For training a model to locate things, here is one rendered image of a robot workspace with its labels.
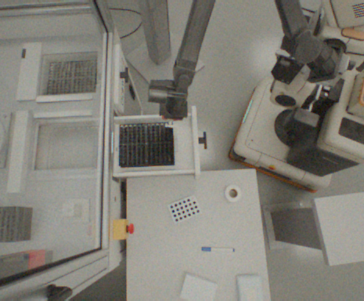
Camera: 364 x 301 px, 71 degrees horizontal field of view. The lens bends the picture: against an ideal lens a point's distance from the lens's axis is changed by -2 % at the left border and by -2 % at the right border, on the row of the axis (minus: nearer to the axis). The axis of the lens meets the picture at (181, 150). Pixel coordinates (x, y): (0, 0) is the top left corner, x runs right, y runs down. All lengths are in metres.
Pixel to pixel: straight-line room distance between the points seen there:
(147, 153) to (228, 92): 1.27
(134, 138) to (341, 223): 0.96
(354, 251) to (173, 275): 0.77
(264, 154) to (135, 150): 0.95
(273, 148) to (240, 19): 1.30
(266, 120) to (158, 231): 1.07
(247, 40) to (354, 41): 1.56
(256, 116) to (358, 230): 0.90
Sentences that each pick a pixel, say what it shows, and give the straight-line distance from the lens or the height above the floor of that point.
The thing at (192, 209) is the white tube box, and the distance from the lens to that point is 1.15.
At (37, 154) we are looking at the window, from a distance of 0.58.
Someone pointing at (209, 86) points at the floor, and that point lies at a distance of 2.19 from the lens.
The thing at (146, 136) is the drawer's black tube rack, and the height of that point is 0.90.
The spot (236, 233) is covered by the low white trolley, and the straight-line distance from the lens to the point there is 1.18.
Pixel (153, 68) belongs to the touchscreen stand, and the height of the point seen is 0.04.
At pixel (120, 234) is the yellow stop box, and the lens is 1.03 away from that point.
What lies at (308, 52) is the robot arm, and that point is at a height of 1.27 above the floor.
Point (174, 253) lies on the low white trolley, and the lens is 1.16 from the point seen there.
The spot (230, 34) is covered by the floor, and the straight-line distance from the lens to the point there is 2.50.
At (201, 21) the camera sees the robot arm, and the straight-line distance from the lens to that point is 0.77.
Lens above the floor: 1.91
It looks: 75 degrees down
